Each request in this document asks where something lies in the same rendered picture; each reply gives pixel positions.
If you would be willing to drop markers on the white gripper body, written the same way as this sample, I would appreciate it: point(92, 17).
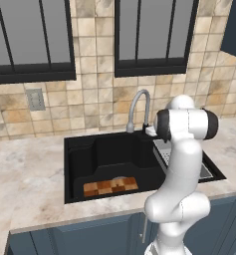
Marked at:
point(151, 130)

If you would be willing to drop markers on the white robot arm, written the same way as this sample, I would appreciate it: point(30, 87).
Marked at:
point(182, 159)

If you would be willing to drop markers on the grey sink drain tray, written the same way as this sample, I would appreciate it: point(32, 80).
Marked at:
point(161, 150)

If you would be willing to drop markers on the grey curved faucet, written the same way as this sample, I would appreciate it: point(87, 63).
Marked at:
point(138, 96)

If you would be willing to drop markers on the black kitchen sink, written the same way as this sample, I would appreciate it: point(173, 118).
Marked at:
point(116, 156)

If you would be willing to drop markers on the checkered wooden cutting board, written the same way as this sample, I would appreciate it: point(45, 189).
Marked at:
point(109, 187)

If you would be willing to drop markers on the black framed window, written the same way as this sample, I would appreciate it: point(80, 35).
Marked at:
point(30, 68)
point(149, 68)

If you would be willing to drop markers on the blue cupboard door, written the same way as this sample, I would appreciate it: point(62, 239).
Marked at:
point(151, 237)
point(89, 237)
point(222, 225)

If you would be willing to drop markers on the grey wall outlet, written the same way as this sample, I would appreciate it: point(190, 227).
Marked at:
point(35, 99)

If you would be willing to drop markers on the dark blue wall cupboard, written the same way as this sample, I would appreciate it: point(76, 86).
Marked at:
point(235, 26)

